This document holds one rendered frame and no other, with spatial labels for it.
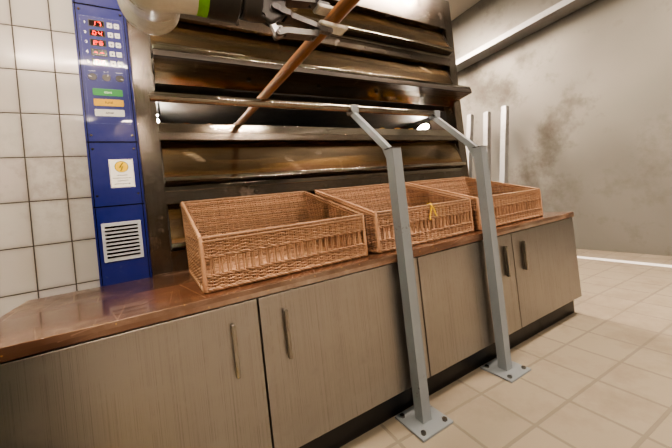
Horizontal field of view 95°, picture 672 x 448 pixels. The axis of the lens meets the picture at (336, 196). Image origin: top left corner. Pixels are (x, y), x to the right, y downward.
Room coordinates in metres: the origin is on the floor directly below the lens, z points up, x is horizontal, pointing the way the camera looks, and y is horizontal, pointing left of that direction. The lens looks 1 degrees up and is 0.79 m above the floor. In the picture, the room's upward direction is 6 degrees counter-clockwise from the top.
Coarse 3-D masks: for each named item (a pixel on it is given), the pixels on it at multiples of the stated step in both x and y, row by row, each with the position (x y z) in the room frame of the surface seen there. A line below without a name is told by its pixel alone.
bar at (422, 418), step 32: (160, 96) 0.91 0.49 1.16; (192, 96) 0.95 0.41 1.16; (224, 96) 1.01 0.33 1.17; (448, 128) 1.43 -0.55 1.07; (480, 160) 1.29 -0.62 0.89; (480, 192) 1.31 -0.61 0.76; (416, 288) 1.07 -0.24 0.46; (416, 320) 1.06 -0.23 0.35; (416, 352) 1.05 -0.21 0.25; (416, 384) 1.06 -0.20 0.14; (416, 416) 1.08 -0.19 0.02
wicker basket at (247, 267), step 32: (288, 192) 1.46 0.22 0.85; (192, 224) 0.94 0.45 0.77; (224, 224) 1.28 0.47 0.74; (256, 224) 1.34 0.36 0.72; (288, 224) 0.96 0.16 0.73; (320, 224) 1.01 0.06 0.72; (352, 224) 1.08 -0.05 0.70; (192, 256) 1.04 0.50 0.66; (224, 256) 0.86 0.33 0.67; (256, 256) 1.30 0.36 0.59; (288, 256) 0.95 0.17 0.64; (320, 256) 1.01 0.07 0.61; (352, 256) 1.07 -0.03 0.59; (224, 288) 0.85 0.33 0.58
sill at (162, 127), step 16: (160, 128) 1.24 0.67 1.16; (176, 128) 1.26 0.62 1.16; (192, 128) 1.29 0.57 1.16; (208, 128) 1.33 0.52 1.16; (224, 128) 1.36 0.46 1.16; (240, 128) 1.39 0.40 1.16; (256, 128) 1.43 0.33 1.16; (272, 128) 1.47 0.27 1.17; (288, 128) 1.51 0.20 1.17; (304, 128) 1.55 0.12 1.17; (320, 128) 1.60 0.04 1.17; (336, 128) 1.64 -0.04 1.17; (352, 128) 1.70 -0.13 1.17; (384, 128) 1.81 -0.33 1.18
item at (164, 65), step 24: (168, 72) 1.22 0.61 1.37; (192, 72) 1.25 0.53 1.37; (216, 72) 1.28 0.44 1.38; (240, 72) 1.31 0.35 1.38; (264, 72) 1.34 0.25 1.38; (312, 72) 1.42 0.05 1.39; (336, 72) 1.49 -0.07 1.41; (336, 96) 1.69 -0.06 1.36; (360, 96) 1.75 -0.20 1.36; (384, 96) 1.81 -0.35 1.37; (408, 96) 1.87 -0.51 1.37; (432, 96) 1.93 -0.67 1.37; (456, 96) 2.01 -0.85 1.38
